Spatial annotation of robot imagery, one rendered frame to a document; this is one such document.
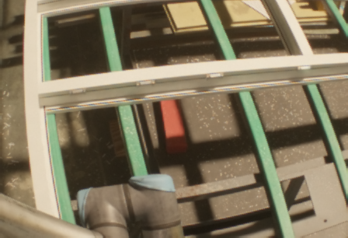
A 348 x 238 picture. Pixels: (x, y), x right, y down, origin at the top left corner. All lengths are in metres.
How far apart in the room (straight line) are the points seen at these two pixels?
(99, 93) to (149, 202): 0.50
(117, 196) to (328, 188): 0.65
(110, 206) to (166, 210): 0.12
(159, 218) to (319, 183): 0.55
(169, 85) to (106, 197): 0.53
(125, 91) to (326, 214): 0.69
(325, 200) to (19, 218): 0.92
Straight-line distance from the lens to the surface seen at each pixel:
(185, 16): 2.35
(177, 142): 1.99
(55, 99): 1.74
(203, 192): 1.66
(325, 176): 1.72
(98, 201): 1.33
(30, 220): 1.13
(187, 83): 1.77
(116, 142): 2.69
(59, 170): 1.64
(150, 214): 1.34
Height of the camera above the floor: 2.23
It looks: 51 degrees down
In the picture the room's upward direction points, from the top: 5 degrees clockwise
